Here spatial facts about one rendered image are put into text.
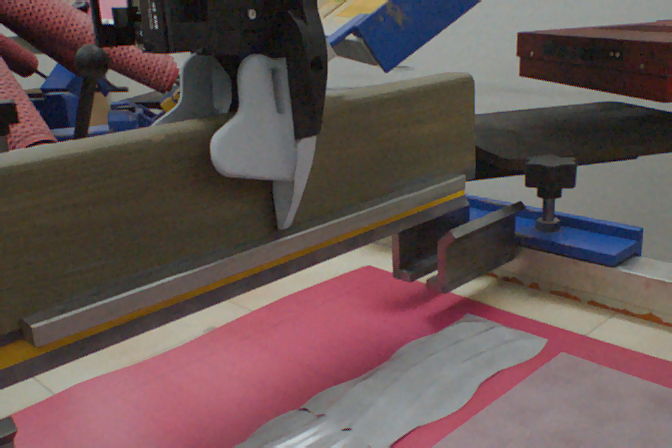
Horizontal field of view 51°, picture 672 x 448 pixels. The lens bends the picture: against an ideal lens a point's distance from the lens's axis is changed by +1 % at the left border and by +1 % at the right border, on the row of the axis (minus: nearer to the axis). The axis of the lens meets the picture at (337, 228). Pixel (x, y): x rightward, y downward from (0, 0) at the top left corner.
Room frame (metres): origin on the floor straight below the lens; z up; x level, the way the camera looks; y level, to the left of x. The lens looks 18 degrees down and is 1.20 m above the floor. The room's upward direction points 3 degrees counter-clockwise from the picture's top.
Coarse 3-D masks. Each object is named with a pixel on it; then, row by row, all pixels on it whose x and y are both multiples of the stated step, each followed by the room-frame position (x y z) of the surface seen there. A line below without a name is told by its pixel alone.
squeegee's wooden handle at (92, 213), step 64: (192, 128) 0.34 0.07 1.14; (384, 128) 0.43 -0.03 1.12; (448, 128) 0.48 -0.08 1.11; (0, 192) 0.28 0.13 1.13; (64, 192) 0.29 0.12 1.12; (128, 192) 0.31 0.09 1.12; (192, 192) 0.34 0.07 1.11; (256, 192) 0.36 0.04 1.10; (320, 192) 0.39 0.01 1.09; (384, 192) 0.43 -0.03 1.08; (0, 256) 0.27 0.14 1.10; (64, 256) 0.29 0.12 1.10; (128, 256) 0.31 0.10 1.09; (192, 256) 0.33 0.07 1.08; (0, 320) 0.27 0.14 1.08
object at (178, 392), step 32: (192, 352) 0.46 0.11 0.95; (96, 384) 0.43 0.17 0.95; (128, 384) 0.42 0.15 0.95; (160, 384) 0.42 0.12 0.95; (192, 384) 0.42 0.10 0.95; (224, 384) 0.42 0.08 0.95; (32, 416) 0.39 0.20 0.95; (64, 416) 0.39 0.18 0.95; (96, 416) 0.39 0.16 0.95; (128, 416) 0.38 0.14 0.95; (160, 416) 0.38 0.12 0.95; (192, 416) 0.38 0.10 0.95; (224, 416) 0.38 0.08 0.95; (256, 416) 0.38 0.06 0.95
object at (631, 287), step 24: (384, 240) 0.67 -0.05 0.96; (504, 264) 0.57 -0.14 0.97; (528, 264) 0.55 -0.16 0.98; (552, 264) 0.54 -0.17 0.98; (576, 264) 0.52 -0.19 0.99; (600, 264) 0.51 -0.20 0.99; (624, 264) 0.51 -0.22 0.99; (648, 264) 0.50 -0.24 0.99; (552, 288) 0.53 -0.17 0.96; (576, 288) 0.52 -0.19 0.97; (600, 288) 0.51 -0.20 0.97; (624, 288) 0.49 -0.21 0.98; (648, 288) 0.48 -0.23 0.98; (624, 312) 0.49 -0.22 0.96; (648, 312) 0.48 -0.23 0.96
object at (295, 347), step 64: (256, 320) 0.51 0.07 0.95; (320, 320) 0.51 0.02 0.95; (384, 320) 0.50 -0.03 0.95; (448, 320) 0.49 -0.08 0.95; (512, 320) 0.49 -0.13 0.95; (256, 384) 0.41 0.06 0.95; (320, 384) 0.41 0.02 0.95; (512, 384) 0.40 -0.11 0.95; (576, 384) 0.39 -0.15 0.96; (640, 384) 0.39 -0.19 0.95
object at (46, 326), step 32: (416, 192) 0.43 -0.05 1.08; (448, 192) 0.45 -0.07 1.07; (320, 224) 0.38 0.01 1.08; (352, 224) 0.39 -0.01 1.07; (224, 256) 0.33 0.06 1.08; (256, 256) 0.34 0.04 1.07; (128, 288) 0.30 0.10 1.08; (160, 288) 0.30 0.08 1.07; (192, 288) 0.32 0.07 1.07; (32, 320) 0.27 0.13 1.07; (64, 320) 0.27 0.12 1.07; (96, 320) 0.28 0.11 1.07
